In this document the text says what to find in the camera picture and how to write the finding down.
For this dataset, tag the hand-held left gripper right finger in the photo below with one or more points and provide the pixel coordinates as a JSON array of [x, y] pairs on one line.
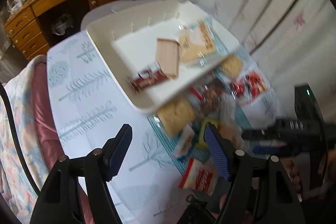
[[218, 153]]

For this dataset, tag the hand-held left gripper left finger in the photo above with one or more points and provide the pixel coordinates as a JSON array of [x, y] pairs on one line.
[[119, 151]]

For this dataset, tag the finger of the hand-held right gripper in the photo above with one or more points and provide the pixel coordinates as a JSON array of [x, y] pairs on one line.
[[258, 134], [267, 148]]

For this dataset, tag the red and white snack packet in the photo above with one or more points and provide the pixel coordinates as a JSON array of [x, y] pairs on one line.
[[199, 174]]

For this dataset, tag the round rice cracker packet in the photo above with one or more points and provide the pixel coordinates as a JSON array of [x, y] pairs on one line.
[[232, 66], [176, 113]]

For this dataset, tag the white plastic tray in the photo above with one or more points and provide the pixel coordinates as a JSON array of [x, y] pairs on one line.
[[131, 48]]

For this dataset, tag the person's right hand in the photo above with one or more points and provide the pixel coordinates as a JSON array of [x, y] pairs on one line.
[[295, 174]]

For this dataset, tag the yellow-green plastic clip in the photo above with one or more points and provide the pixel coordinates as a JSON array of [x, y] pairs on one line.
[[202, 134]]

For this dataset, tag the small white snack packet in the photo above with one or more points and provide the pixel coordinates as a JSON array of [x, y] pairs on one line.
[[185, 142]]

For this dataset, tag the red printed snack packet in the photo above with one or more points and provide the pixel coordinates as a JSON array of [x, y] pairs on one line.
[[252, 86]]

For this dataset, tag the tree print tablecloth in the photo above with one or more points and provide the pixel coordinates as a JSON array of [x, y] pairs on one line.
[[86, 108]]

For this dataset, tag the dark chocolate snack packet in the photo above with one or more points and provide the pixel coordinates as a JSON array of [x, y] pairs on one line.
[[210, 98]]

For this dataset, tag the black zipper bag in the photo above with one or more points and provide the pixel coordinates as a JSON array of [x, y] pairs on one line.
[[194, 211]]

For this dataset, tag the dark red snack packet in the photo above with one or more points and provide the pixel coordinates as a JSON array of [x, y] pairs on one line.
[[147, 81]]

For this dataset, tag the pink satin sheet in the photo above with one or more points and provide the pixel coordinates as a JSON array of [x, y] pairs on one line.
[[44, 113]]

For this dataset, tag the brown wafer biscuit packet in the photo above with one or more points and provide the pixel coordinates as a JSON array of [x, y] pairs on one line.
[[168, 58]]

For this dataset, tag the cracker packet with orange label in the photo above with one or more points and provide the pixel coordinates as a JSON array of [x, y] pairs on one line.
[[191, 50]]

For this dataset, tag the floral blanket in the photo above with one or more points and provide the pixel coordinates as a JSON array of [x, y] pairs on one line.
[[15, 108]]

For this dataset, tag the white curtain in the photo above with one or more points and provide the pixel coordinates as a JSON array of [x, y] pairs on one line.
[[262, 3]]

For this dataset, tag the wooden desk with drawers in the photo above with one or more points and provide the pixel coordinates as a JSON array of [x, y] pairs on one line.
[[47, 1]]

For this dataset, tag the clear jug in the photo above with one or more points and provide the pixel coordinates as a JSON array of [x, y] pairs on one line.
[[14, 5]]

